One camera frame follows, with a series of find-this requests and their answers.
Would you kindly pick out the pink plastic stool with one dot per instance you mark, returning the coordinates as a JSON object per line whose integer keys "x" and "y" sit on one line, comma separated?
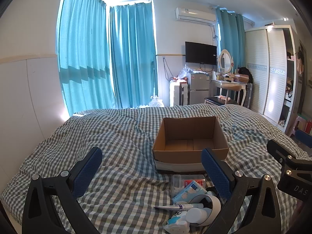
{"x": 298, "y": 124}

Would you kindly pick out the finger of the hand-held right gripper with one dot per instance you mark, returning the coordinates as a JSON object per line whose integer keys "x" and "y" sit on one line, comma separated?
{"x": 280, "y": 151}
{"x": 304, "y": 137}

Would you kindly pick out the white drawer unit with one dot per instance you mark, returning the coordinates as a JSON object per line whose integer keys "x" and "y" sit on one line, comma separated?
{"x": 176, "y": 93}

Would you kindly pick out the black bench stool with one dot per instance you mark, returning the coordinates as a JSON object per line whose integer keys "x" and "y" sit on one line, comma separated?
{"x": 217, "y": 100}

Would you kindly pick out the white sliding wardrobe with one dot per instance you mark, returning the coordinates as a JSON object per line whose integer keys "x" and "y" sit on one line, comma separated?
{"x": 264, "y": 70}

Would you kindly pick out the blue and white toy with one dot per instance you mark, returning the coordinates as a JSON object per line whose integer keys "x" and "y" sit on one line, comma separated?
{"x": 176, "y": 224}

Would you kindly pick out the brown cardboard box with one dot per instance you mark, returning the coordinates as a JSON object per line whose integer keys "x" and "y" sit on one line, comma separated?
{"x": 190, "y": 154}

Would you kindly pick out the open wardrobe shelf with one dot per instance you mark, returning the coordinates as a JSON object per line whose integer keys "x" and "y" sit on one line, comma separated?
{"x": 291, "y": 78}

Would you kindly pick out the silver fridge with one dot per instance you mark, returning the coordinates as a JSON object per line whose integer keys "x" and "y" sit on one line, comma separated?
{"x": 198, "y": 87}

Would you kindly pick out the wide teal curtain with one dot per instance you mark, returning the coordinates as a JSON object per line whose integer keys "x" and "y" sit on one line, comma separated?
{"x": 82, "y": 53}

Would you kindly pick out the clear plastic jar red label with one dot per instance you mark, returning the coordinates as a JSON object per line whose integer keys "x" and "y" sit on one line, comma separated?
{"x": 180, "y": 181}

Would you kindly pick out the black television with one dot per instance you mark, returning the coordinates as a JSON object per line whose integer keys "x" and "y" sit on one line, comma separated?
{"x": 200, "y": 53}

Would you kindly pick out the clear plastic bag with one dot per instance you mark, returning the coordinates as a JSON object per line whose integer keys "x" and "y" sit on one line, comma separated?
{"x": 156, "y": 101}
{"x": 184, "y": 73}

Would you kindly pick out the narrow teal curtain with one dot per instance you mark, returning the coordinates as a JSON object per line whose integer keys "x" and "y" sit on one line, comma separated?
{"x": 231, "y": 34}

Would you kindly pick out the white vanity table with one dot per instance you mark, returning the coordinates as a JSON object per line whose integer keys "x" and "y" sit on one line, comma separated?
{"x": 228, "y": 84}

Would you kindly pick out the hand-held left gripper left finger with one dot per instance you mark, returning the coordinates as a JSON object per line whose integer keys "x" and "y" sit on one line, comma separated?
{"x": 87, "y": 170}

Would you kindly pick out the white toothpaste tube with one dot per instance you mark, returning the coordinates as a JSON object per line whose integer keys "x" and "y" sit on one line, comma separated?
{"x": 178, "y": 207}

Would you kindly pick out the white air conditioner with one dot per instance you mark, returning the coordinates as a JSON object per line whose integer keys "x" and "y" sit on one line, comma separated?
{"x": 195, "y": 14}

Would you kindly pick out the black bag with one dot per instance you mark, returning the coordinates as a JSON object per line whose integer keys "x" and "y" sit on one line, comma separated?
{"x": 245, "y": 74}

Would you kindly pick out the grey checked blanket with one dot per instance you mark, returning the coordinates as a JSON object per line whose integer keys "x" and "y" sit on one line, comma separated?
{"x": 117, "y": 139}

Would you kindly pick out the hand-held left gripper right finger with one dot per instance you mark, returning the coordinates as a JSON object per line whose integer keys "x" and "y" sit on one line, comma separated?
{"x": 215, "y": 173}

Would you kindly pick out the blue tissue packet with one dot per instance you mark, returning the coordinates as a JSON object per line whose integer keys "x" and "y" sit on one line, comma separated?
{"x": 189, "y": 192}

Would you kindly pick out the white oval mirror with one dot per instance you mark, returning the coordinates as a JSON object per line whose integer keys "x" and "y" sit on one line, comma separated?
{"x": 225, "y": 59}

